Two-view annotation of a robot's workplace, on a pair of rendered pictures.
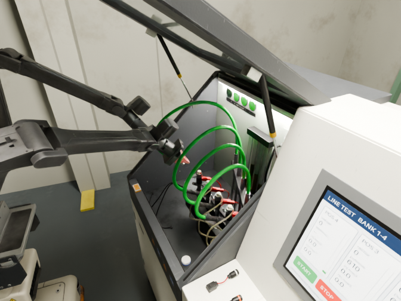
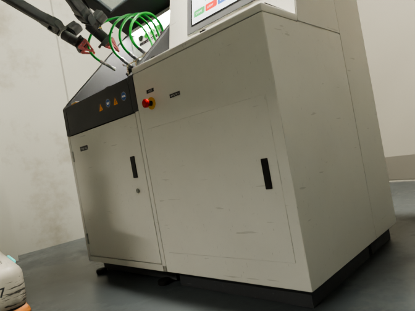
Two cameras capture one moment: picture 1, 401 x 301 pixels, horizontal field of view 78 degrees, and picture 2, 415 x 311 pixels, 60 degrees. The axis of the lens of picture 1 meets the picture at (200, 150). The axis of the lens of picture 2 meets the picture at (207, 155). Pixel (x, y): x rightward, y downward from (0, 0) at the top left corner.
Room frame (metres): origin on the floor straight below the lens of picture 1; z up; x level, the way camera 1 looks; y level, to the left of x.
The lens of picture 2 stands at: (-1.16, 0.27, 0.54)
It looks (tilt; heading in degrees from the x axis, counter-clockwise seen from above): 0 degrees down; 343
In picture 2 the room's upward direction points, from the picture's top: 10 degrees counter-clockwise
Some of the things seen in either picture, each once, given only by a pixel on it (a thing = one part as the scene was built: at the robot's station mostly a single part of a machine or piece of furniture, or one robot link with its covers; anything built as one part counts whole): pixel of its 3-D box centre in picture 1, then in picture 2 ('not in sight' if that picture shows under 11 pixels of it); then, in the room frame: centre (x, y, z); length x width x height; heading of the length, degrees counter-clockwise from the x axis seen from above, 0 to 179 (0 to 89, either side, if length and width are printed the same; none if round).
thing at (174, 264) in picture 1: (153, 230); (99, 110); (0.75, 0.21, 0.87); 0.62 x 0.04 x 0.16; 29
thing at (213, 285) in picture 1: (223, 279); not in sight; (0.46, -0.08, 0.99); 0.12 x 0.02 x 0.02; 120
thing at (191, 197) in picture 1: (211, 223); not in sight; (0.76, -0.05, 0.91); 0.34 x 0.10 x 0.15; 29
